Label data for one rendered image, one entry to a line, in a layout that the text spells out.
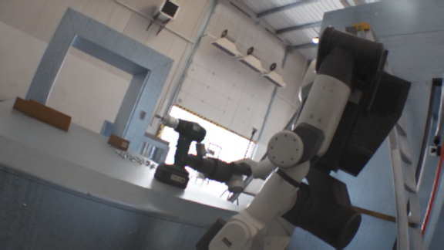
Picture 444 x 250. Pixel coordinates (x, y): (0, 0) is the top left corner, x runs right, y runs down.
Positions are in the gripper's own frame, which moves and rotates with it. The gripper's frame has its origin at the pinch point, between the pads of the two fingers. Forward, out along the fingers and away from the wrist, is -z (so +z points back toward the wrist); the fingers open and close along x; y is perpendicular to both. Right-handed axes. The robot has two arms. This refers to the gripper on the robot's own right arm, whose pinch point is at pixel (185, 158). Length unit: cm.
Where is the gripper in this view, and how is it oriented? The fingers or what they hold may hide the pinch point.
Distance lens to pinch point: 104.0
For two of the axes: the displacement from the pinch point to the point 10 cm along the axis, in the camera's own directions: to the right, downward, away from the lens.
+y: -3.5, 9.3, -1.3
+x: 5.0, 0.7, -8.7
